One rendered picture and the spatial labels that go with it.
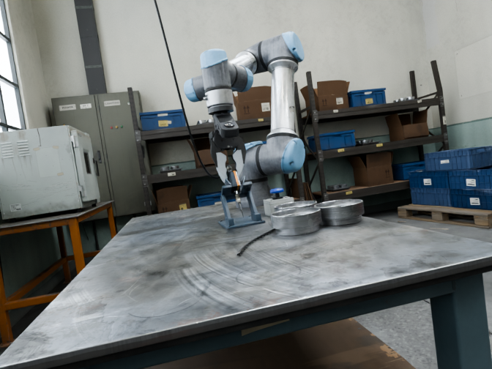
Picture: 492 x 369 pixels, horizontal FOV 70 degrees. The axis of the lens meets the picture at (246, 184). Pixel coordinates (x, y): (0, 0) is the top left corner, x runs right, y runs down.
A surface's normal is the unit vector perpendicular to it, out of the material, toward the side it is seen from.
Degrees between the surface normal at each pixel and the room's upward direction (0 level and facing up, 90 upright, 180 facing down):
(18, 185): 90
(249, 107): 93
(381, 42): 90
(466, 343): 90
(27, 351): 0
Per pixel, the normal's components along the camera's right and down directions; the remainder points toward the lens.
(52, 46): 0.20, 0.03
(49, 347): -0.14, -0.99
